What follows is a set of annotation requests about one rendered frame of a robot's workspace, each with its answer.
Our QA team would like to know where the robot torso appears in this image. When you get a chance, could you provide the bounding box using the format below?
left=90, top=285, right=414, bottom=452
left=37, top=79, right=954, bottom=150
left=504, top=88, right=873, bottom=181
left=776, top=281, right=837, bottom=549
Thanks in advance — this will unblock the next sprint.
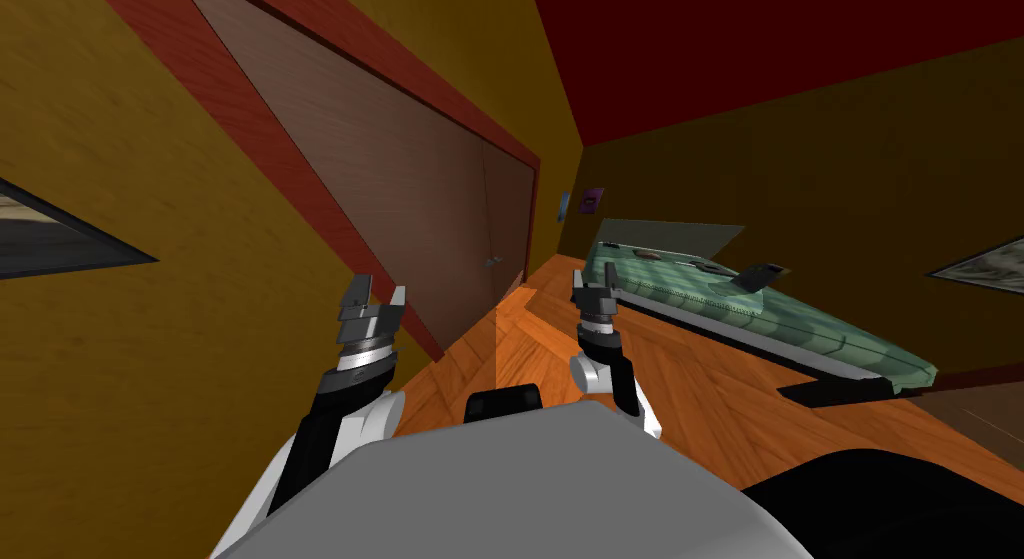
left=227, top=385, right=817, bottom=559

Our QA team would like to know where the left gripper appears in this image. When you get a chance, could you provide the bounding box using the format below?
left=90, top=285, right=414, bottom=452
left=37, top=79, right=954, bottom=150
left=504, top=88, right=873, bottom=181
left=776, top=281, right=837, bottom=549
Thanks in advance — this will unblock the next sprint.
left=335, top=273, right=408, bottom=350

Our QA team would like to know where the black framed wall picture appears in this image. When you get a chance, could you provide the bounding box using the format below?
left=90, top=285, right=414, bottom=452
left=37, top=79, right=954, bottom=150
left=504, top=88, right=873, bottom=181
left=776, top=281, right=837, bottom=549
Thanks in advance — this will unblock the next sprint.
left=0, top=178, right=159, bottom=281

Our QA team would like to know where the grey framed wall picture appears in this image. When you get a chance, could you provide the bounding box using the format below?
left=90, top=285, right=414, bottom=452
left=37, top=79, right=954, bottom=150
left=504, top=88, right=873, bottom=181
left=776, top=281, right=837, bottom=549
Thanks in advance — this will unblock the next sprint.
left=926, top=236, right=1024, bottom=296

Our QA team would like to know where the brown wooden door leaf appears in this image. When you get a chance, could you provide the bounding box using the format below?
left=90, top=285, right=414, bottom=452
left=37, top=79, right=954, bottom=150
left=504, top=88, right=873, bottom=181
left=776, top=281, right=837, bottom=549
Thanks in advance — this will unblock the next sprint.
left=179, top=0, right=491, bottom=357
left=481, top=140, right=538, bottom=306

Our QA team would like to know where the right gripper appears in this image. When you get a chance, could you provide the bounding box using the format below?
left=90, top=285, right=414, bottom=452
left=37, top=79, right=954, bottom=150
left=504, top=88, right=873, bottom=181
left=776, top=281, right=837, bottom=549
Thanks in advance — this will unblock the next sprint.
left=570, top=260, right=621, bottom=320

